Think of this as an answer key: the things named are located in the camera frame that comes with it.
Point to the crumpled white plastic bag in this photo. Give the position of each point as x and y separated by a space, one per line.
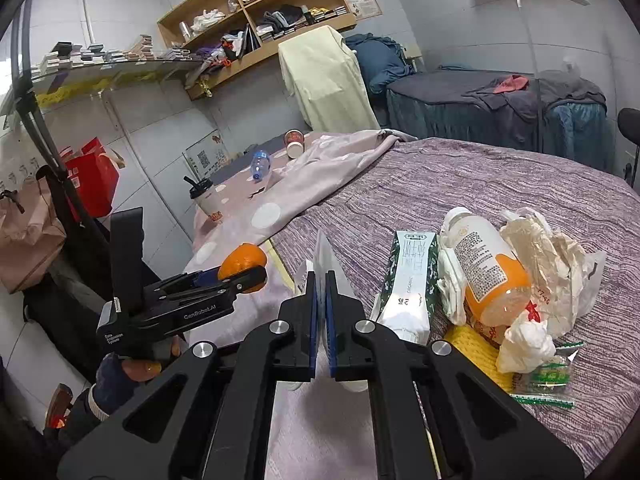
540 250

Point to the purple striped bedspread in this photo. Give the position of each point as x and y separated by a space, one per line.
450 185

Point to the clear plastic water bottle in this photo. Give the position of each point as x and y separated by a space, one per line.
259 165

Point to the red paper bag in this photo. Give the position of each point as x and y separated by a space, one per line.
92 175

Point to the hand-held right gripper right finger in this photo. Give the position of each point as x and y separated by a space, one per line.
330 320

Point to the orange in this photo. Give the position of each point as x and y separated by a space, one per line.
245 255

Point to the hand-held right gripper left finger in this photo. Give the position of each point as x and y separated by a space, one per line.
312 320

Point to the clear green candy wrapper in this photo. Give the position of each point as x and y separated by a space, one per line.
550 375
545 401

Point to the black stool chair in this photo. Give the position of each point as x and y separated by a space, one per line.
629 122

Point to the pink red cloth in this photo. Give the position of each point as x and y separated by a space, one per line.
510 84

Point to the brown paper bag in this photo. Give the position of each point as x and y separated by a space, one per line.
30 240

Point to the yellow foam fruit net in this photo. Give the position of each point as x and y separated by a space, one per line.
470 345

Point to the wooden wall shelf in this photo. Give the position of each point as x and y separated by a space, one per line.
300 35

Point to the row of small boxes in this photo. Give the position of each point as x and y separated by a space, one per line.
95 52

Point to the dark bag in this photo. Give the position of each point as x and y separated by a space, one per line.
75 300

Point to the person's left hand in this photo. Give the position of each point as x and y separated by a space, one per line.
145 367

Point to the white wall sign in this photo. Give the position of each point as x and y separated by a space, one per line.
202 155

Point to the person's left forearm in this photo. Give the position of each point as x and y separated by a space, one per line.
112 385

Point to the white cup with black lid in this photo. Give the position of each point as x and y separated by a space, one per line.
205 200

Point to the orange juice plastic bottle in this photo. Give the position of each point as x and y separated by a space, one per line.
485 265

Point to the pile of folded clothes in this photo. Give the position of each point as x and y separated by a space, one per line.
285 20

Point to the green white milk carton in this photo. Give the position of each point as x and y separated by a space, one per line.
407 285

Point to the cream cloth cover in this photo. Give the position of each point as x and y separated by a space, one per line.
325 80

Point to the massage bed with grey cover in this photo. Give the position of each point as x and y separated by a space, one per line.
450 115

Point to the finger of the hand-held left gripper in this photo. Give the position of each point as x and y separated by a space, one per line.
206 276
245 279

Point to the black curved pole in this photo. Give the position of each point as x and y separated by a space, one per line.
45 130

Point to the blue bedding pile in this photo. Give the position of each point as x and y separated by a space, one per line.
380 60

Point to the crumpled white tissue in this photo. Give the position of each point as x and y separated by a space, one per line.
450 285

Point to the white red crumpled wrapper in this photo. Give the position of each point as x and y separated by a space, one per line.
525 345

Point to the translucent white plastic packet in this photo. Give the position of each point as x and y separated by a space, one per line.
327 255

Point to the glass shelf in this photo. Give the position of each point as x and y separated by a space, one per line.
100 75

